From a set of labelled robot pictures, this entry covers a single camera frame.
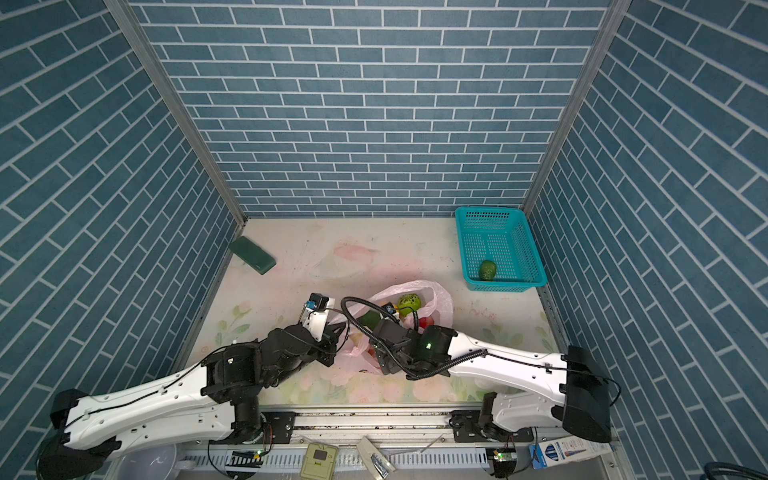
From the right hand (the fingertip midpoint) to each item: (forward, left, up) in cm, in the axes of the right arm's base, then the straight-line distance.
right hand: (388, 346), depth 76 cm
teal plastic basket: (+52, -39, -11) cm, 66 cm away
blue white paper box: (-17, -44, -11) cm, 49 cm away
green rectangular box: (+34, +54, -9) cm, 65 cm away
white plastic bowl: (-28, +52, -9) cm, 60 cm away
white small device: (-24, 0, -9) cm, 26 cm away
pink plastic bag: (+6, -11, +13) cm, 18 cm away
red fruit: (+4, -9, +8) cm, 12 cm away
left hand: (-1, +9, +10) cm, 13 cm away
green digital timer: (-25, +14, -9) cm, 29 cm away
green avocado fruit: (+31, -30, -7) cm, 44 cm away
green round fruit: (+16, -4, -4) cm, 17 cm away
